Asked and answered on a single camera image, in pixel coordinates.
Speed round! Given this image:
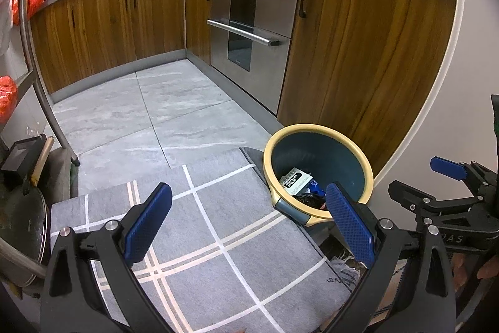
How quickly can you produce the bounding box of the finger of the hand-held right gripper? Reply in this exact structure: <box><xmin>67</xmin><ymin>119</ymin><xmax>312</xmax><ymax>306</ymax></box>
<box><xmin>430</xmin><ymin>157</ymin><xmax>492</xmax><ymax>197</ymax></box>
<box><xmin>388</xmin><ymin>180</ymin><xmax>480</xmax><ymax>217</ymax></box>

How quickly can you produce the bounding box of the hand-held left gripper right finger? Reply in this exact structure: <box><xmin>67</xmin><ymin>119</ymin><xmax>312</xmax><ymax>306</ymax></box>
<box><xmin>325</xmin><ymin>183</ymin><xmax>458</xmax><ymax>333</ymax></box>

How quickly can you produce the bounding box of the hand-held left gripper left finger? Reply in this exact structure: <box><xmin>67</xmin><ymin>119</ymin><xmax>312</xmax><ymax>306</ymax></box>
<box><xmin>41</xmin><ymin>183</ymin><xmax>174</xmax><ymax>333</ymax></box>

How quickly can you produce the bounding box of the yellow-rimmed teal bin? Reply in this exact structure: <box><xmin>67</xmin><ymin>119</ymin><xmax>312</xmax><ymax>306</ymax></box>
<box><xmin>262</xmin><ymin>123</ymin><xmax>375</xmax><ymax>228</ymax></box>

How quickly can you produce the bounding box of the person's right hand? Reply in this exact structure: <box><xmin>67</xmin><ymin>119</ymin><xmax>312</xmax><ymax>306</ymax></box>
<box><xmin>452</xmin><ymin>251</ymin><xmax>499</xmax><ymax>293</ymax></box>

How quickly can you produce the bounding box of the black and white packet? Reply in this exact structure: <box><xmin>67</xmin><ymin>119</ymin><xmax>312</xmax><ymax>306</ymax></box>
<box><xmin>280</xmin><ymin>169</ymin><xmax>314</xmax><ymax>195</ymax></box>

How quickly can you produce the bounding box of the grey checked mat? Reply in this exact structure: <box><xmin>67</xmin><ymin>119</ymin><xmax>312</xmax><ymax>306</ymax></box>
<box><xmin>49</xmin><ymin>148</ymin><xmax>365</xmax><ymax>333</ymax></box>

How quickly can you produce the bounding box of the wooden cutting board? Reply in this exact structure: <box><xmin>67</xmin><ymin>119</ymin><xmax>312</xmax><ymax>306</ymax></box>
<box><xmin>31</xmin><ymin>136</ymin><xmax>54</xmax><ymax>185</ymax></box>

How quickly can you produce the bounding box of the black pan with lid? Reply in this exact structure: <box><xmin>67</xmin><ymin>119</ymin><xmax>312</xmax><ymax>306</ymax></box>
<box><xmin>0</xmin><ymin>183</ymin><xmax>53</xmax><ymax>287</ymax></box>

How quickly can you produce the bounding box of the black tray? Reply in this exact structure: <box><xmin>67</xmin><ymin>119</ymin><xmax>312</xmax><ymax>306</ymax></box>
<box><xmin>0</xmin><ymin>136</ymin><xmax>47</xmax><ymax>183</ymax></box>

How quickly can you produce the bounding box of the metal shelf rack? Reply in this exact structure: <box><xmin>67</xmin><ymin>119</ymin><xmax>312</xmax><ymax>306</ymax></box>
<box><xmin>0</xmin><ymin>0</ymin><xmax>80</xmax><ymax>295</ymax></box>

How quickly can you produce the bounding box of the flat red plastic bag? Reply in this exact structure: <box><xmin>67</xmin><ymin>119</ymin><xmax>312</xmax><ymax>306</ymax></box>
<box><xmin>0</xmin><ymin>76</ymin><xmax>19</xmax><ymax>125</ymax></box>

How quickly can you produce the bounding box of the wide wooden base cabinet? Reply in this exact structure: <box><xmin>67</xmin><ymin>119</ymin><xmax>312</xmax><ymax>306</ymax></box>
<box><xmin>30</xmin><ymin>0</ymin><xmax>186</xmax><ymax>94</ymax></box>

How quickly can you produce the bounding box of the narrow wooden base cabinet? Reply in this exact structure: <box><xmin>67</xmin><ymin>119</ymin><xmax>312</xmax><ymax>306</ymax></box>
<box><xmin>185</xmin><ymin>0</ymin><xmax>214</xmax><ymax>64</ymax></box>

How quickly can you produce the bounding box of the stainless steel oven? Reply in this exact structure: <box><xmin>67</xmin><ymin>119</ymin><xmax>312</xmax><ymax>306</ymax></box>
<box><xmin>206</xmin><ymin>0</ymin><xmax>305</xmax><ymax>115</ymax></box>

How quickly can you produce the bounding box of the white plastic bag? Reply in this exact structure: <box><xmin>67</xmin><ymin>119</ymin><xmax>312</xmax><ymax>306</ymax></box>
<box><xmin>0</xmin><ymin>0</ymin><xmax>14</xmax><ymax>56</ymax></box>

